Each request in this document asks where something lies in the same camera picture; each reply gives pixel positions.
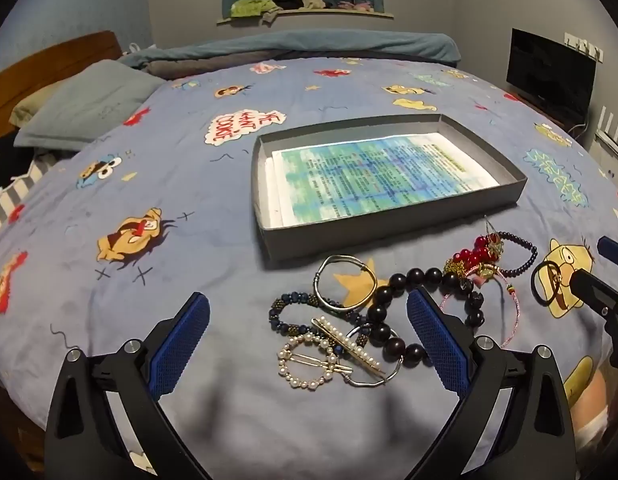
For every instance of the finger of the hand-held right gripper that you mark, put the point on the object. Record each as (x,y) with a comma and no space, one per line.
(611,250)
(594,287)

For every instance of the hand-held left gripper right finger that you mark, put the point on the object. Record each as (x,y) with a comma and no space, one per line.
(436,345)

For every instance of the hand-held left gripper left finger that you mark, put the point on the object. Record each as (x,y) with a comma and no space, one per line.
(181,345)

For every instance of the silver bangle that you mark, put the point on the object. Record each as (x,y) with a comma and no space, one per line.
(320,272)
(374,383)

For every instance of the pearl bar hair clip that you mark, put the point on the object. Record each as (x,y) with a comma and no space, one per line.
(339,337)

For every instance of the round pearl hair clip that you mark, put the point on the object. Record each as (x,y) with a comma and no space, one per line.
(299,384)

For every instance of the grey cardboard box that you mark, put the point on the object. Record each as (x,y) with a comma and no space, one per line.
(269,240)

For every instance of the person's leg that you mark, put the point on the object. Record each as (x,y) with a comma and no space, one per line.
(591,400)

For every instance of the blue cartoon printed blanket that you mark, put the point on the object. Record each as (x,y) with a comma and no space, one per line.
(189,260)

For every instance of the white router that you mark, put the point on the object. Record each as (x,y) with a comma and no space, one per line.
(614,132)

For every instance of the printed paper sheet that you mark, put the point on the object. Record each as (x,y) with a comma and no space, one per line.
(369,175)

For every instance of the black monitor screen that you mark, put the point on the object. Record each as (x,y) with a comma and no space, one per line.
(549,72)

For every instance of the black and white striped cloth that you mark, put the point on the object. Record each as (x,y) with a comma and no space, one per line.
(9,175)

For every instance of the grey pillow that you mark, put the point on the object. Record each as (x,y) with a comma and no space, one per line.
(94,105)

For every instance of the grey folded blanket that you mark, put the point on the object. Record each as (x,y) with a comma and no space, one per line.
(199,67)

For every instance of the wooden headboard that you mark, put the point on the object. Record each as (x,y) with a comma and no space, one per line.
(54,57)

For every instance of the teal folded blanket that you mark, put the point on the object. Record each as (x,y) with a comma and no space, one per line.
(299,42)

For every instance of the green cloth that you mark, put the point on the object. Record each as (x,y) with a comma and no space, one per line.
(251,6)

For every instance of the pink cloth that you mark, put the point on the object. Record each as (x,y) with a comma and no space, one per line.
(356,6)

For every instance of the window sill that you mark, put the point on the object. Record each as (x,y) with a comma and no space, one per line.
(309,16)

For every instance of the white wall hook rack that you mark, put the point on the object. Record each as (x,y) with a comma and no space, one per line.
(584,45)

